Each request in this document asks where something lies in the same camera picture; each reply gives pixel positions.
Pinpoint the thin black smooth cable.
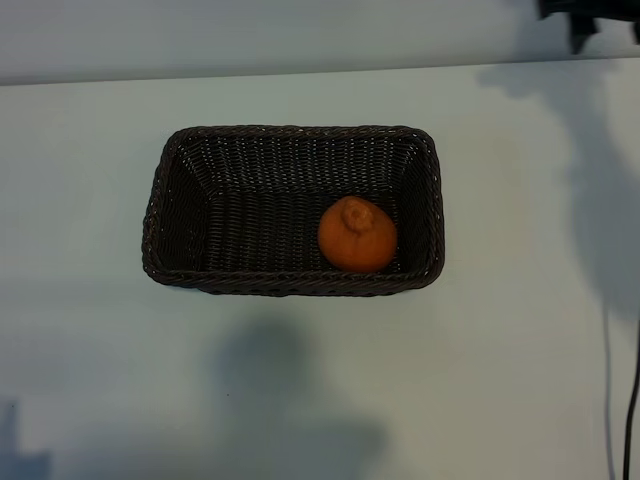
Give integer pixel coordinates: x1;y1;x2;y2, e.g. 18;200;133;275
621;367;640;480

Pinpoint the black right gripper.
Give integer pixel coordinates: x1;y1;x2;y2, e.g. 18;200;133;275
537;0;640;55

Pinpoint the dark brown wicker basket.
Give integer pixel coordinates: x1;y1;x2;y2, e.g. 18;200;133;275
141;124;446;297

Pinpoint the orange fruit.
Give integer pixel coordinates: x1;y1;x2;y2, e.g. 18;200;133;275
318;195;399;275

